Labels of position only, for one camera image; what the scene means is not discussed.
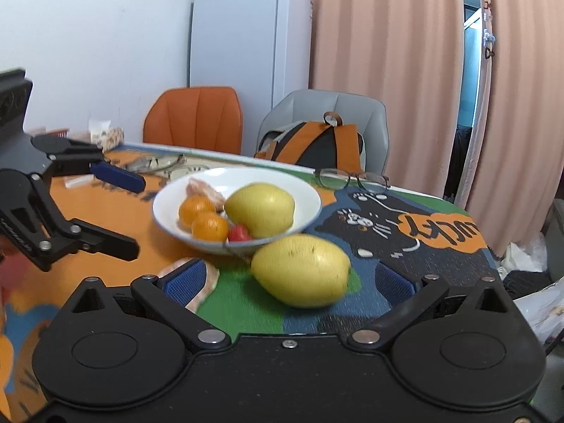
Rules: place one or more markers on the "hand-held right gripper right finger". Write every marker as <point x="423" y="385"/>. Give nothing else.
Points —
<point x="393" y="285"/>

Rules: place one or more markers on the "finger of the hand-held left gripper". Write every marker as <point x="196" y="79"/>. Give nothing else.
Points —
<point x="119" y="176"/>
<point x="97" y="240"/>

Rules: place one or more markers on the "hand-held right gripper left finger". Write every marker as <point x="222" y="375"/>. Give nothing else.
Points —
<point x="185" y="284"/>

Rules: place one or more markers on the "peeled mandarin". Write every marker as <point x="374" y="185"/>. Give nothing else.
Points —
<point x="203" y="190"/>
<point x="210" y="280"/>

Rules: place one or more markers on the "orange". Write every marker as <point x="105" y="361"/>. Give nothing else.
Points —
<point x="195" y="209"/>
<point x="211" y="228"/>

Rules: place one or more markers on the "small red fruit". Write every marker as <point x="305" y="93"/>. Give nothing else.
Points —
<point x="240" y="233"/>

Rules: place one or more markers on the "yellow pomelo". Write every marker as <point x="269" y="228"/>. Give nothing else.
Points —
<point x="302" y="271"/>
<point x="260" y="209"/>

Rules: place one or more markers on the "white ceramic bowl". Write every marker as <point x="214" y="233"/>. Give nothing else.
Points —
<point x="299" y="198"/>

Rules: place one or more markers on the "patterned small pouch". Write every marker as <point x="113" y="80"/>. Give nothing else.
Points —
<point x="113" y="136"/>

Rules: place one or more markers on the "white tissue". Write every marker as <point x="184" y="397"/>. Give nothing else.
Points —
<point x="98" y="130"/>

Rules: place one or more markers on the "orange chair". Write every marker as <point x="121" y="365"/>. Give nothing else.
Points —
<point x="194" y="119"/>

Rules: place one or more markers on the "black cloth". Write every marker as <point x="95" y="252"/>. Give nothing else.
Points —
<point x="524" y="283"/>

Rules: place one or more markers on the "white plastic bag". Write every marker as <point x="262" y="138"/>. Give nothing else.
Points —
<point x="524" y="253"/>
<point x="544" y="308"/>

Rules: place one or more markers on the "orange and black backpack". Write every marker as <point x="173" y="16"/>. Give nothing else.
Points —
<point x="317" y="145"/>

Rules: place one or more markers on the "grey sofa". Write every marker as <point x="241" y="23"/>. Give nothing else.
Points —
<point x="557" y="233"/>

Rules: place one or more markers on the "grey chair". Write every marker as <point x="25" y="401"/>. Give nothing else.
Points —
<point x="352" y="105"/>

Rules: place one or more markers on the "white fridge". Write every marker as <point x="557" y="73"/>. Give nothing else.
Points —
<point x="246" y="39"/>

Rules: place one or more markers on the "pink curtain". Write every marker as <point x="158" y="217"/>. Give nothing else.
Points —
<point x="387" y="75"/>
<point x="524" y="132"/>

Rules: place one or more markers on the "curtain hook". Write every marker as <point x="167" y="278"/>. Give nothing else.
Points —
<point x="487" y="44"/>

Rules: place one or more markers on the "thin frame glasses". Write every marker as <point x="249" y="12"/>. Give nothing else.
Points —
<point x="154" y="163"/>

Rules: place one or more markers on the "black frame glasses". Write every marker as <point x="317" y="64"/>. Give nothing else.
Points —
<point x="352" y="178"/>

